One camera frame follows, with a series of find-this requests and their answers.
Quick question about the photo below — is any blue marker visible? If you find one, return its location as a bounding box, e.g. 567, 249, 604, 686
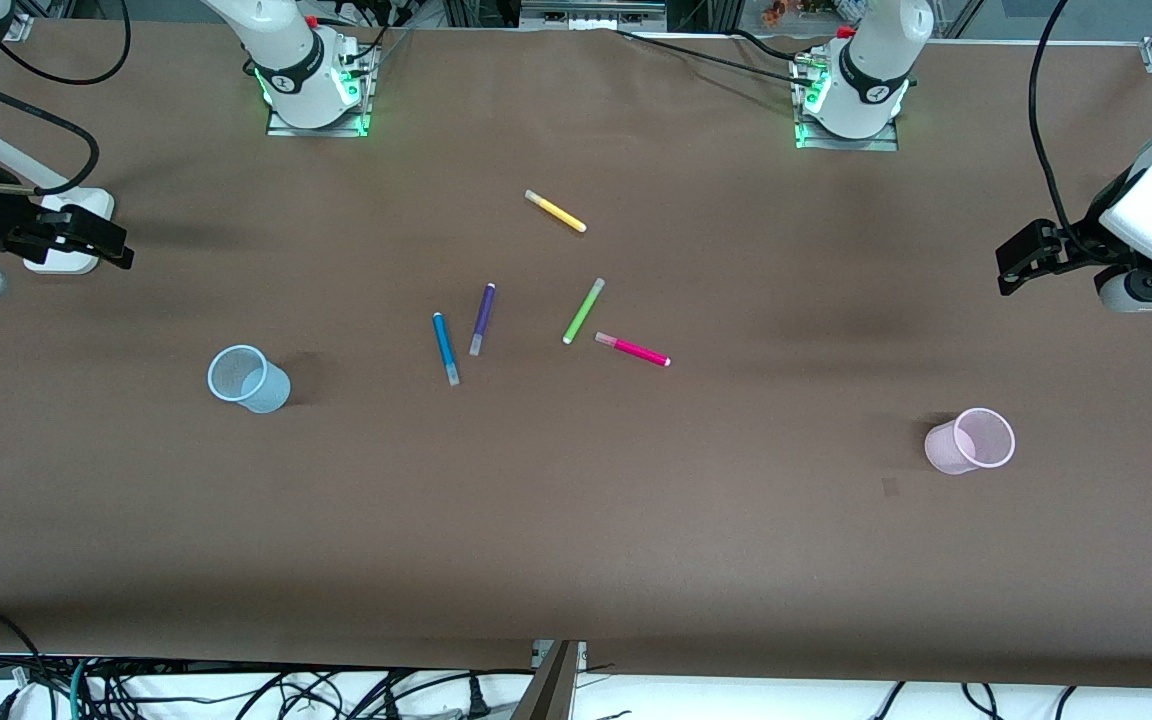
432, 312, 462, 387

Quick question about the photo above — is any pink marker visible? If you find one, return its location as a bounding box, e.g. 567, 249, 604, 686
595, 332, 672, 368

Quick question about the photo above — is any translucent pink plastic cup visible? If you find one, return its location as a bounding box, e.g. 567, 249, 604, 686
924, 407, 1017, 476

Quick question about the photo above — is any translucent blue plastic cup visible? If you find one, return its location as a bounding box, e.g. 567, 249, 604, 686
207, 344, 292, 415

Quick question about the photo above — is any purple marker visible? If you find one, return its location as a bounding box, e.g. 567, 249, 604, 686
468, 283, 497, 358

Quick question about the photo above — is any green marker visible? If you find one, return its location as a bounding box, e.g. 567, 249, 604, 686
562, 278, 607, 346

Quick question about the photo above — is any yellow marker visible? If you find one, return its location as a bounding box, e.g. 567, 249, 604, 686
524, 189, 588, 234

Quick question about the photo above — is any silver metal box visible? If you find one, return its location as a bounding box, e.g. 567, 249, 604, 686
521, 0, 668, 31

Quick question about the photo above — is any brown table cover sheet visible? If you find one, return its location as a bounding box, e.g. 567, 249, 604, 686
0, 20, 1152, 691

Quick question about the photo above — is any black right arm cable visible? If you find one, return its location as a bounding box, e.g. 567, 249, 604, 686
0, 0, 133, 196

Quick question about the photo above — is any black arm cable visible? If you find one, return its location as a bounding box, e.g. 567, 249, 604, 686
1028, 0, 1087, 236
0, 0, 133, 196

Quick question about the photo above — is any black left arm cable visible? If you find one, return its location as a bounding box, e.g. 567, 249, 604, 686
1028, 0, 1087, 236

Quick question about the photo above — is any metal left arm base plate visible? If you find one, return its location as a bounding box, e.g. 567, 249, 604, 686
793, 50, 900, 153

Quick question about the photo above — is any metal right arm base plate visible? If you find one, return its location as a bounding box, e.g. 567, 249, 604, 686
266, 40, 375, 139

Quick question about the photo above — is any black cable on table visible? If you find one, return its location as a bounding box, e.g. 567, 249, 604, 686
616, 28, 809, 81

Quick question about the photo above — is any teal cable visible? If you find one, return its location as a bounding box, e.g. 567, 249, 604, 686
66, 658, 93, 720

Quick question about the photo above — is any aluminium frame post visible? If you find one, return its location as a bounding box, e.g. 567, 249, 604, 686
511, 640, 588, 720

